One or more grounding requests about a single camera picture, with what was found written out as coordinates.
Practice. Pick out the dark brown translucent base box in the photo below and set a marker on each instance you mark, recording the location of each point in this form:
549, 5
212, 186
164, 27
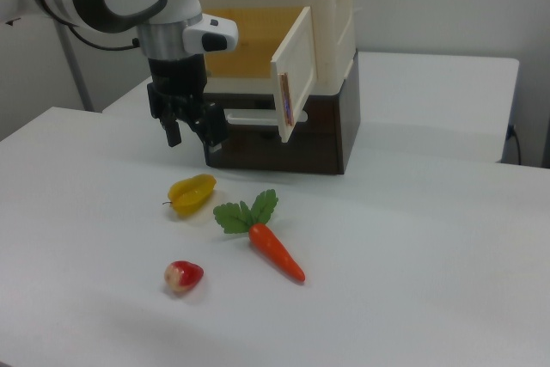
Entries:
318, 143

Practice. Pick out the red toy strawberry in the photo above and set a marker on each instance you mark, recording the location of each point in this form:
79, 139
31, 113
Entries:
185, 276

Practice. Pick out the grey metal pole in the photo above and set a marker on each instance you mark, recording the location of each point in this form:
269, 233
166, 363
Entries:
77, 75

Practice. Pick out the yellow toy starfruit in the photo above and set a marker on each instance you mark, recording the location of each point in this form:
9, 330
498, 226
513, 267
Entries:
191, 197

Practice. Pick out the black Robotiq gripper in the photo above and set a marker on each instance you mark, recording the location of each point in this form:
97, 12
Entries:
176, 79

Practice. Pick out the cream cabinet door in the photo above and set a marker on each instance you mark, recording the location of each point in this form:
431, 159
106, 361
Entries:
298, 66

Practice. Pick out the orange toy carrot green leaves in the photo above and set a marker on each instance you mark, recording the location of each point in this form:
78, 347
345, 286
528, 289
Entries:
273, 248

